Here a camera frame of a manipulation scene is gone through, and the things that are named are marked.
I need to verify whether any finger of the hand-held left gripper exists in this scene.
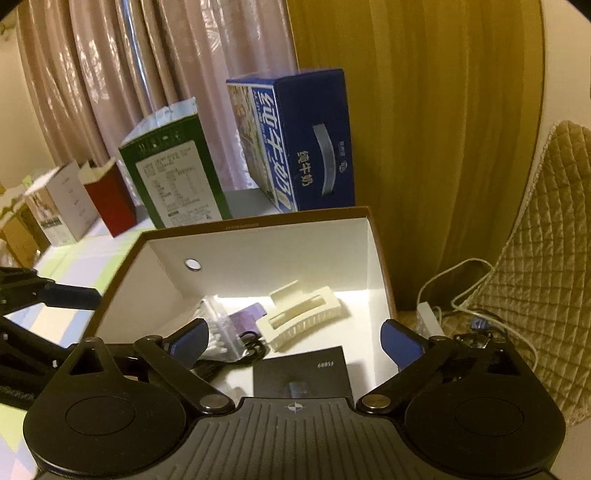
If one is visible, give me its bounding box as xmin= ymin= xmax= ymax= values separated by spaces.
xmin=0 ymin=267 xmax=103 ymax=315
xmin=0 ymin=316 xmax=75 ymax=376

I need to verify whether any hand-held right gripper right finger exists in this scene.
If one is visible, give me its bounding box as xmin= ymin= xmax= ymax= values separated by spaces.
xmin=355 ymin=318 xmax=533 ymax=415

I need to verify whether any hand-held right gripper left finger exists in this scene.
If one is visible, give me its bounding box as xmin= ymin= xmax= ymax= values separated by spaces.
xmin=59 ymin=318 xmax=236 ymax=415

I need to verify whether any bag of cotton swabs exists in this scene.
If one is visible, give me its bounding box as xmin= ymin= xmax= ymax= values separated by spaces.
xmin=198 ymin=295 xmax=246 ymax=363

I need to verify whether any purple tube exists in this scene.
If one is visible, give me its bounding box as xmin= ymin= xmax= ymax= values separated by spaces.
xmin=228 ymin=302 xmax=269 ymax=340

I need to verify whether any black cable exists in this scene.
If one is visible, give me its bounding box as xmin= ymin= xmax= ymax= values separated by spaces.
xmin=191 ymin=339 xmax=269 ymax=382

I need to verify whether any brown cardboard box white inside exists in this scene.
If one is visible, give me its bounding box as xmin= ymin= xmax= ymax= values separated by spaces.
xmin=85 ymin=206 xmax=398 ymax=400

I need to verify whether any cream hair claw clip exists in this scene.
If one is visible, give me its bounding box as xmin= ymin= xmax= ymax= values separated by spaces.
xmin=255 ymin=279 xmax=352 ymax=354

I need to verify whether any black product box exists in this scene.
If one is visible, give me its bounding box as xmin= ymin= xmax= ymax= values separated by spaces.
xmin=252 ymin=344 xmax=354 ymax=400

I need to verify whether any white power strip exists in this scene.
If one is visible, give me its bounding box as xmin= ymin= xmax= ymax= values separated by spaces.
xmin=415 ymin=302 xmax=447 ymax=343

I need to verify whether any plaid tablecloth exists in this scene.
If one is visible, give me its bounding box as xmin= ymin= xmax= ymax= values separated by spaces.
xmin=0 ymin=216 xmax=155 ymax=480

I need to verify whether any white product box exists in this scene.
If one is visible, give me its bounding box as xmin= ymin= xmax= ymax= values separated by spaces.
xmin=23 ymin=160 xmax=100 ymax=246

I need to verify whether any dark red box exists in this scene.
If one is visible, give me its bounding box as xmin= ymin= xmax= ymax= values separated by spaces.
xmin=82 ymin=156 xmax=138 ymax=239

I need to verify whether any quilted chair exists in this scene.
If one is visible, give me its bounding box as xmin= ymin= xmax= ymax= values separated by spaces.
xmin=462 ymin=119 xmax=591 ymax=431

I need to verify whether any green milk carton box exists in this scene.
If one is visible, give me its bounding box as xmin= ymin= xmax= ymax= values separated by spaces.
xmin=117 ymin=97 xmax=233 ymax=230

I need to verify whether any yellow curtain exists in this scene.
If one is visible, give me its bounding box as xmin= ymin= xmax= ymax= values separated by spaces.
xmin=283 ymin=0 xmax=544 ymax=311

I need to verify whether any blue milk carton box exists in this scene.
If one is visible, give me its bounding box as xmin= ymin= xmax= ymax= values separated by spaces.
xmin=226 ymin=69 xmax=356 ymax=213

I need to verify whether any pink curtain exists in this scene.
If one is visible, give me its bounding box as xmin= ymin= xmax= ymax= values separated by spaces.
xmin=15 ymin=0 xmax=297 ymax=197

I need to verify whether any white cable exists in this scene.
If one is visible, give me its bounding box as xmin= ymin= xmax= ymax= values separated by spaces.
xmin=417 ymin=258 xmax=539 ymax=371

